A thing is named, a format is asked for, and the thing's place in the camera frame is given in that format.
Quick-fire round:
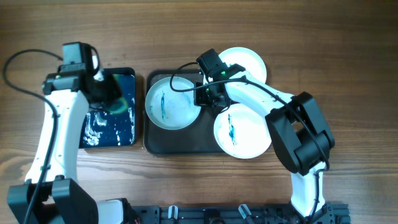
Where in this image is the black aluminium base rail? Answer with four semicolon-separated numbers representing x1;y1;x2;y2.
133;203;351;224

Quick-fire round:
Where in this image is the dark brown serving tray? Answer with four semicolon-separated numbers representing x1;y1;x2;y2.
143;69;226;156

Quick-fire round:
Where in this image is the white plate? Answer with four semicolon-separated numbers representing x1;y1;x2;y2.
145;77;201;130
213;103;271;159
205;47;267;83

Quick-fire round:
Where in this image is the black tub of blue water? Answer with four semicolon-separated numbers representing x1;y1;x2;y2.
79;67;136;149

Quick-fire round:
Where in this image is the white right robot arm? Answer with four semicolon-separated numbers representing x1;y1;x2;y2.
193;71;335;222

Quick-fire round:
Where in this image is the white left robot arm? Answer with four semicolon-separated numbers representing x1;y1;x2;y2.
7;71;138;223

